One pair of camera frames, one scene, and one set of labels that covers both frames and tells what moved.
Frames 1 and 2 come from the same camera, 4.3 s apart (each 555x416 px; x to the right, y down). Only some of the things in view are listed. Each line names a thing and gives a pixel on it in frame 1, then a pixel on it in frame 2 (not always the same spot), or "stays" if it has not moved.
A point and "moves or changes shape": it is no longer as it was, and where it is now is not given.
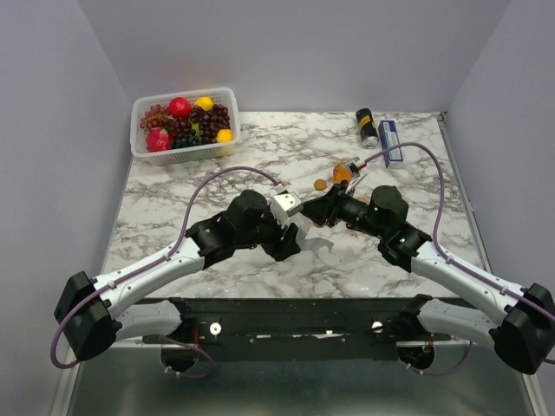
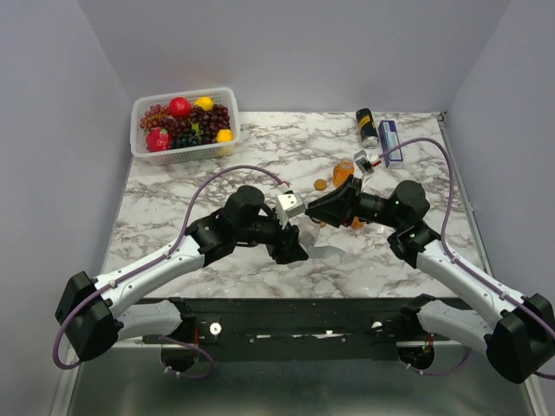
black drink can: x=367 y=128 stays
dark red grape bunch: x=205 y=123 stays
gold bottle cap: x=320 y=185 stays
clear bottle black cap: x=309 y=243 moves or changes shape
